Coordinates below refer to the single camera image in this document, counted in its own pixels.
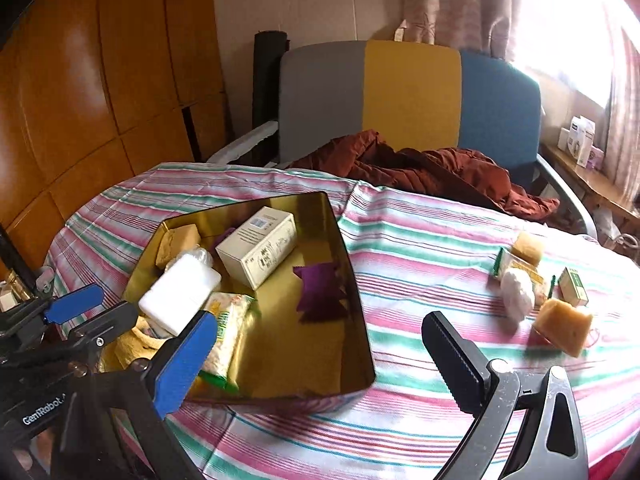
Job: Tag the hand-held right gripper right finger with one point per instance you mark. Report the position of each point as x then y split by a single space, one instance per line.
457 365

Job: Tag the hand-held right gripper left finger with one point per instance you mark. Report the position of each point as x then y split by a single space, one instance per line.
184 362

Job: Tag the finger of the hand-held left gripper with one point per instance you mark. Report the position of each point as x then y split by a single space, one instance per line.
107 325
72 304

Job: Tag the yellow knit pouch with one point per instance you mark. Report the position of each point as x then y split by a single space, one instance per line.
132 345

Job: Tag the green yellow cracker packet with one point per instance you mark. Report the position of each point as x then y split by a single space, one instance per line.
505 262
227 335

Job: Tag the white block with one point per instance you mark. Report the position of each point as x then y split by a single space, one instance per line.
177 292

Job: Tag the bare yellow sponge cake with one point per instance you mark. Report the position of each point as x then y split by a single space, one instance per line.
177 242

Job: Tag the large sponge cake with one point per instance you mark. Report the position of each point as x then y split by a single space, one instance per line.
565 327

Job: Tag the purple bean bag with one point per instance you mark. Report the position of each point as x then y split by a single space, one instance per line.
226 237

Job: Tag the cream carton box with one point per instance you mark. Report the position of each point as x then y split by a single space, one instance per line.
257 247

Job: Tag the gold tin box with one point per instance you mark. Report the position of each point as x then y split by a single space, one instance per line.
320 350

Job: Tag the small green white box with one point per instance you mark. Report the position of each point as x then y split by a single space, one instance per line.
574 287

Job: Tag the pink snack packet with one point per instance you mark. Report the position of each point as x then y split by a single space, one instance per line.
322 290

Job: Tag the striped tablecloth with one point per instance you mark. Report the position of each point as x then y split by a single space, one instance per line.
425 240

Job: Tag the small wrapped sponge cake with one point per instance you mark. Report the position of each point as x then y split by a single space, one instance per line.
529 249

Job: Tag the person's red clothing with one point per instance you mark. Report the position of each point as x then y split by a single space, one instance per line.
607 467

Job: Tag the rust brown jacket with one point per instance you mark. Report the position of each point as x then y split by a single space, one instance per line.
440 170

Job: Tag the wooden side table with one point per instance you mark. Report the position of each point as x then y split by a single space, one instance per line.
600 190

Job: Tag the wooden wardrobe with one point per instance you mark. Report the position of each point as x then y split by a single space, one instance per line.
75 60

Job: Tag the small purple box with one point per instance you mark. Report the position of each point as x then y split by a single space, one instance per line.
597 158

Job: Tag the tall white box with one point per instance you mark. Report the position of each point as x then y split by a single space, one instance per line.
582 142

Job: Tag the grey yellow blue sofa chair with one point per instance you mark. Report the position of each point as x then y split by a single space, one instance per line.
415 90

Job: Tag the pink patterned curtain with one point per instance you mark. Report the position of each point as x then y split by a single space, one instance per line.
460 0
625 110

